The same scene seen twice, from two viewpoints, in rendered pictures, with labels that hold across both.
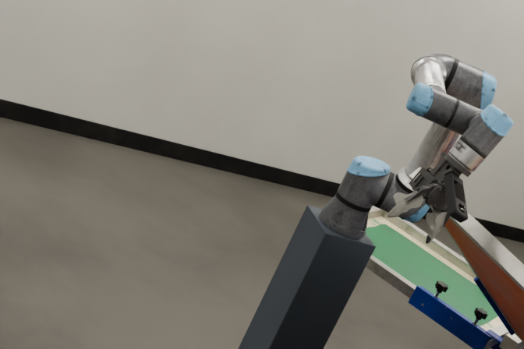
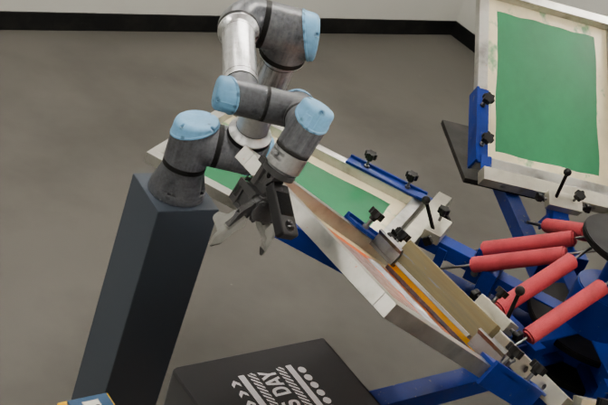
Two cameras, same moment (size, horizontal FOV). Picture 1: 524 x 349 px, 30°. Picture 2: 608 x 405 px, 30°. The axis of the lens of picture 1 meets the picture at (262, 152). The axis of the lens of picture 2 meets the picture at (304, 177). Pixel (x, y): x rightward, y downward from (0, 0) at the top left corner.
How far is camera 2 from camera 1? 0.61 m
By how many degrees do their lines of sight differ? 17
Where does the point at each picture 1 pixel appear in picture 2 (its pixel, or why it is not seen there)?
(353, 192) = (181, 159)
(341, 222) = (174, 193)
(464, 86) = (282, 35)
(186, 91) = not seen: outside the picture
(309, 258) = (146, 238)
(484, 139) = (303, 142)
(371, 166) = (195, 127)
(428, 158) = not seen: hidden behind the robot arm
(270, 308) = (116, 291)
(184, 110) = not seen: outside the picture
